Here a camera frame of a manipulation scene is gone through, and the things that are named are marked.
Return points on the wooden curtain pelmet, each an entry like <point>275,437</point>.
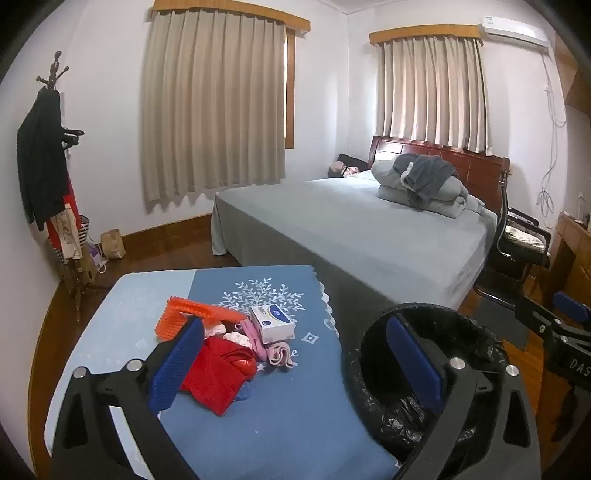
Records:
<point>231,5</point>
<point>425,33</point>

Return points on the pink cloth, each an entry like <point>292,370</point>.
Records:
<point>253,332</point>

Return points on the dark grey floor mat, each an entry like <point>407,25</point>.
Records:
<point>508,327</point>

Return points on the dark grey garment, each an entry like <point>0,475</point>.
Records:
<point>429,173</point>

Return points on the black lined trash bin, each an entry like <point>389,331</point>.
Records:
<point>475,332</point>

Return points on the striped bag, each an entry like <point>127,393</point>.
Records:
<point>84,230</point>

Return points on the black bag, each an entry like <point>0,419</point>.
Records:
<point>353,160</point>

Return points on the wooden coat rack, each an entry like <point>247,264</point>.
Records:
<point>55,62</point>

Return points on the blue leaf-print tablecloth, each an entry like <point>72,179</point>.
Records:
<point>286,415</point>

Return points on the red bag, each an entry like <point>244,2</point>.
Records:
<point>69,194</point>

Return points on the white and blue box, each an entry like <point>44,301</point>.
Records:
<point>272,323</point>

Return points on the black metal chair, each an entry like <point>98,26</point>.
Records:
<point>498,258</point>

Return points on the patterned chair cushion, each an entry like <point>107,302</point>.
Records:
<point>524,234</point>

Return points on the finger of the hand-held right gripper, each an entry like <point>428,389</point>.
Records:
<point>572,307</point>

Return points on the wooden desk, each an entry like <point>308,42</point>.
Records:
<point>570,249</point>

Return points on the pink bundle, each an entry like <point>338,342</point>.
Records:
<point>339,170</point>

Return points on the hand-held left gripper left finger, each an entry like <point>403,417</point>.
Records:
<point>178,364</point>

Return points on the black hanger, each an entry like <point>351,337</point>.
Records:
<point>73,134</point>

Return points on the purple and white item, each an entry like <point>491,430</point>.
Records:
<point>98,256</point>

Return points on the wide beige curtain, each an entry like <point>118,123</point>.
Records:
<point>212,101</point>

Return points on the small blue scrap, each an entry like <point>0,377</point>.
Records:
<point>245,393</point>

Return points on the grey pillows and dark towel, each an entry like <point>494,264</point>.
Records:
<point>388,184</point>

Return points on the red wooden headboard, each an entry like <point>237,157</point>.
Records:
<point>475,161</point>

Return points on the wooden wall cabinet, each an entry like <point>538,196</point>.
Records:
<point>575,69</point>

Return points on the bed with grey sheet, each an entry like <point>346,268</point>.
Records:
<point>346,217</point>

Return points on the narrow beige curtain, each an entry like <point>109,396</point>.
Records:
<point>429,92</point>

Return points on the dusty pink sock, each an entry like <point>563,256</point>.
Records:
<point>277,356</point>

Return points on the red cloth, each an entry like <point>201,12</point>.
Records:
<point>207,383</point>
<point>242,362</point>

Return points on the beige printed tote bag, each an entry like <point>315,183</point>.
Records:
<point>67,235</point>

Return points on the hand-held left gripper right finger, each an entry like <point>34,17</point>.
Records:
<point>415,364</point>

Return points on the brown paper bag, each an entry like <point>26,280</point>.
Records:
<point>113,244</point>

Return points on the white air conditioner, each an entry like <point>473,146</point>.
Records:
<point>512,30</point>

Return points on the wooden window frame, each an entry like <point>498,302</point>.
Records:
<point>290,92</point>

